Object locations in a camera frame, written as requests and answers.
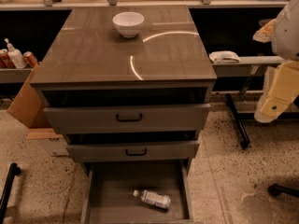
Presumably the white pump dispenser bottle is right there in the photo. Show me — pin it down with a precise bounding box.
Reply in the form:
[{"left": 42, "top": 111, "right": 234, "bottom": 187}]
[{"left": 5, "top": 38, "right": 26, "bottom": 69}]

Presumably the red soda can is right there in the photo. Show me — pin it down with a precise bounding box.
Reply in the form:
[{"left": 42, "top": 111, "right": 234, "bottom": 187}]
[
  {"left": 23, "top": 51, "right": 39, "bottom": 67},
  {"left": 0, "top": 49, "right": 14, "bottom": 68}
]

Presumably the red soda can left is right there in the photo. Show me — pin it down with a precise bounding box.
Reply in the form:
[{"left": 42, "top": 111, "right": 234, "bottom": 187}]
[{"left": 0, "top": 49, "right": 14, "bottom": 68}]

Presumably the white cardboard box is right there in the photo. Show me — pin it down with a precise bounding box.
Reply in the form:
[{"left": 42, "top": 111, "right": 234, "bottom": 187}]
[{"left": 27, "top": 128, "right": 68, "bottom": 157}]

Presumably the black stand foot left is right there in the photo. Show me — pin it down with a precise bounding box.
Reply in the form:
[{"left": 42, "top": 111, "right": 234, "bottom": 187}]
[{"left": 0, "top": 162, "right": 21, "bottom": 224}]

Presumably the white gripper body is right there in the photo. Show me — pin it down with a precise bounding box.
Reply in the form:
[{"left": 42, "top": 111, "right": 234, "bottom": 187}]
[{"left": 272, "top": 0, "right": 299, "bottom": 61}]

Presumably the grey open bottom drawer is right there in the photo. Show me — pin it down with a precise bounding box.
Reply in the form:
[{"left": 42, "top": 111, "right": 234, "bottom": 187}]
[{"left": 80, "top": 161, "right": 192, "bottom": 224}]

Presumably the clear plastic water bottle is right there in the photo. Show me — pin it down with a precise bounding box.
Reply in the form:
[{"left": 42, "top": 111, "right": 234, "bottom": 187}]
[{"left": 133, "top": 189, "right": 171, "bottom": 210}]

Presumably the grey left shelf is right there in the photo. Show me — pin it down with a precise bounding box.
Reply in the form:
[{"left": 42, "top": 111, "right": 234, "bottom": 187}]
[{"left": 0, "top": 68, "right": 32, "bottom": 84}]

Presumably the folded white cloth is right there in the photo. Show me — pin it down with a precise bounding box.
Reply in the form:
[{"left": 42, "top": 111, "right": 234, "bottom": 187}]
[{"left": 209, "top": 50, "right": 240, "bottom": 63}]

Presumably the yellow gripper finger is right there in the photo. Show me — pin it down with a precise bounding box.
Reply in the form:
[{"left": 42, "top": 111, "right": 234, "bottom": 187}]
[
  {"left": 253, "top": 19, "right": 276, "bottom": 43},
  {"left": 254, "top": 60, "right": 299, "bottom": 123}
]

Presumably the grey middle drawer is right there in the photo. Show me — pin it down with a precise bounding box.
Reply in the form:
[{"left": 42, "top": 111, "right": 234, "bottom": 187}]
[{"left": 66, "top": 141, "right": 199, "bottom": 162}]

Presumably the grey top drawer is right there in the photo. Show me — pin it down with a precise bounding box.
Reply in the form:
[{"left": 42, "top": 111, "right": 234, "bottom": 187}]
[{"left": 44, "top": 104, "right": 210, "bottom": 134}]

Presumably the black chair base foot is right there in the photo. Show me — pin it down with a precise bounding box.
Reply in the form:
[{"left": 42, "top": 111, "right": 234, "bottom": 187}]
[{"left": 267, "top": 184, "right": 299, "bottom": 198}]

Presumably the white ceramic bowl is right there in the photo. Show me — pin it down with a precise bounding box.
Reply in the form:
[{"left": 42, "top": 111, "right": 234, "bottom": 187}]
[{"left": 112, "top": 12, "right": 145, "bottom": 38}]

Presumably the grey drawer cabinet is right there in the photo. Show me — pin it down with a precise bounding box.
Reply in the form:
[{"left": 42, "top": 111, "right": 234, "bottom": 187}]
[{"left": 29, "top": 5, "right": 218, "bottom": 173}]

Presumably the black table leg frame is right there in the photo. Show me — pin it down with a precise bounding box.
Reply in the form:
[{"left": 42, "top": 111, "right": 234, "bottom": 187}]
[{"left": 225, "top": 93, "right": 299, "bottom": 149}]

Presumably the grey right shelf rail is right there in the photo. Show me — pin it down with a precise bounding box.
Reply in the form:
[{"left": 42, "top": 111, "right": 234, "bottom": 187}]
[{"left": 212, "top": 56, "right": 283, "bottom": 77}]

